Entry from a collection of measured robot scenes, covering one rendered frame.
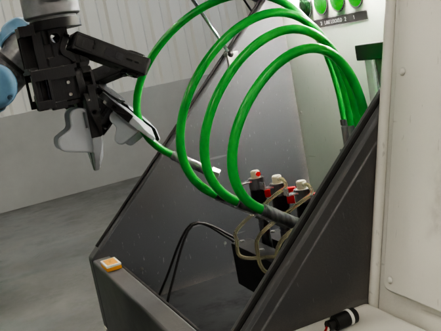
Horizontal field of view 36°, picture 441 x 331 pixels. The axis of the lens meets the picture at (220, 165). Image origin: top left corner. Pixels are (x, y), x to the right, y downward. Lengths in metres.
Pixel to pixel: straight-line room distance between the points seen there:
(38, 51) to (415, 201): 0.52
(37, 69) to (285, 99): 0.76
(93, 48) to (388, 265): 0.48
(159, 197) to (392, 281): 0.72
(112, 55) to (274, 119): 0.68
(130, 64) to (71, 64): 0.08
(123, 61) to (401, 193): 0.41
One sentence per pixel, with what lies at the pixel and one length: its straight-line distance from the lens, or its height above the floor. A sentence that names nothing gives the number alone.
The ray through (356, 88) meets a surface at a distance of 0.99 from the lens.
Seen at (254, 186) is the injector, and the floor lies 1.08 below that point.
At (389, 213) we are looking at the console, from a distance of 0.86.
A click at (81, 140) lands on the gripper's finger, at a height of 1.24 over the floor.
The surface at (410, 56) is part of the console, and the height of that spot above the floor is 1.28.
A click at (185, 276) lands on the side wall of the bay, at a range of 1.51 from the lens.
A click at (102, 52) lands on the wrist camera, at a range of 0.94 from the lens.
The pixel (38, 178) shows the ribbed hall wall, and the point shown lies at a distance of 7.68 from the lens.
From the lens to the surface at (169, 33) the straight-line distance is 1.23.
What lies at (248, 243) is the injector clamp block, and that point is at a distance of 1.22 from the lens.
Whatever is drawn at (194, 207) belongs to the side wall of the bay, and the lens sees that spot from 1.49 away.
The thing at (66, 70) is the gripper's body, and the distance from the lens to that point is 0.92.
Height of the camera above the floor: 1.34
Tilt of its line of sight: 10 degrees down
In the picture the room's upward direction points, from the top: 11 degrees counter-clockwise
